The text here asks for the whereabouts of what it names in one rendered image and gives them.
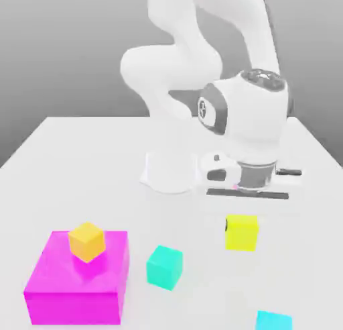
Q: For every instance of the large magenta box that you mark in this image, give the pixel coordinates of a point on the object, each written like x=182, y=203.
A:
x=72, y=303

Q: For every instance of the small orange cube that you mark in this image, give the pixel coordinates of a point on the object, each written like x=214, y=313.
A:
x=86, y=241

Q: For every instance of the small turquoise cube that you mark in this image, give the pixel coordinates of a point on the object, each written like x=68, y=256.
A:
x=164, y=268

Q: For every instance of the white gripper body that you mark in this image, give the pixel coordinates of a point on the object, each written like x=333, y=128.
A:
x=246, y=194

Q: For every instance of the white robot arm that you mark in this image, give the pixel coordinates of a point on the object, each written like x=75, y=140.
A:
x=252, y=126

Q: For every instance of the small cyan cube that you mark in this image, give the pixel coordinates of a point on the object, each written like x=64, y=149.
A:
x=273, y=322

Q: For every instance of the small yellow cube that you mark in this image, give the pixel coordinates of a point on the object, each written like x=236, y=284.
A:
x=241, y=233

